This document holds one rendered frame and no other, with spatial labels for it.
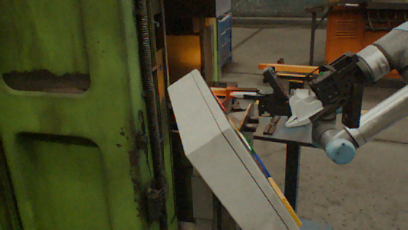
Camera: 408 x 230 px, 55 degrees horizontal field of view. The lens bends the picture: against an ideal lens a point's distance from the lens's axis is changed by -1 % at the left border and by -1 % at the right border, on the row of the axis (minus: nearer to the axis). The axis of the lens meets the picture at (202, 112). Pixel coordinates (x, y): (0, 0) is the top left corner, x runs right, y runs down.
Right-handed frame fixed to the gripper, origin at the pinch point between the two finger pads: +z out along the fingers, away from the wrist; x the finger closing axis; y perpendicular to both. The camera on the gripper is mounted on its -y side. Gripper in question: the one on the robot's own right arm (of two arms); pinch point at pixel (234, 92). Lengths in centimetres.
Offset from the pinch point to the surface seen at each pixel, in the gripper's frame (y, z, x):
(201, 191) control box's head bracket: 1, -5, -60
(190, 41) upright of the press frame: -12.7, 22.0, 22.8
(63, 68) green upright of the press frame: -18, 38, -38
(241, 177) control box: -11, -16, -73
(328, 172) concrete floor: 102, -39, 130
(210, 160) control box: -15, -12, -75
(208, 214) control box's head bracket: 6, -6, -60
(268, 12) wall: 75, 79, 768
